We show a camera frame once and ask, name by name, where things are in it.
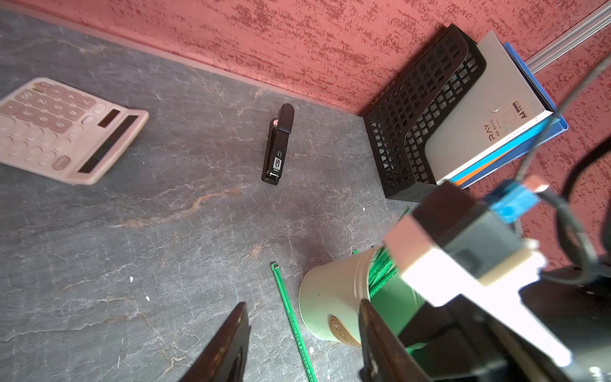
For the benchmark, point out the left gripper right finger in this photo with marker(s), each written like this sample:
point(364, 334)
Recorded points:
point(385, 358)

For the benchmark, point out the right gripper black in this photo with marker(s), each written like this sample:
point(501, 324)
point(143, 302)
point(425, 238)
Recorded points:
point(460, 342)

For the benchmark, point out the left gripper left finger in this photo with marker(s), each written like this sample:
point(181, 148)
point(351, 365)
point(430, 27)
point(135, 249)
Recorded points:
point(225, 356)

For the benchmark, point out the green straw eleventh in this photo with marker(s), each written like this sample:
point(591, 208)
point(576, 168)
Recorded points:
point(292, 319)

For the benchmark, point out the pale green storage cup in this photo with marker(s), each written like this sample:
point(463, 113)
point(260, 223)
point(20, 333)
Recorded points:
point(330, 297)

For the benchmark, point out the green straw leaning right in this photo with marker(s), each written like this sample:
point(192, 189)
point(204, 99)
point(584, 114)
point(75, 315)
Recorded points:
point(381, 270)

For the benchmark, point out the orange spine folder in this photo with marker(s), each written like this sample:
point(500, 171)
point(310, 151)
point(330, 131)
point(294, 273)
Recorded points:
point(462, 182)

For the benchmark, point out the light blue folder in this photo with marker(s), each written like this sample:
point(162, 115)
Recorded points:
point(532, 81)

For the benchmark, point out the black stapler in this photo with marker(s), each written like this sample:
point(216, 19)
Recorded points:
point(280, 129)

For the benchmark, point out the black mesh file organizer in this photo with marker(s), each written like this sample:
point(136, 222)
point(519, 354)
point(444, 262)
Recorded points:
point(414, 106)

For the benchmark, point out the blue spine folder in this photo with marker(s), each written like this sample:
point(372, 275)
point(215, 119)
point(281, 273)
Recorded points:
point(514, 149)

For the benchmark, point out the right aluminium corner post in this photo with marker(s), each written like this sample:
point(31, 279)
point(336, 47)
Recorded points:
point(572, 38)

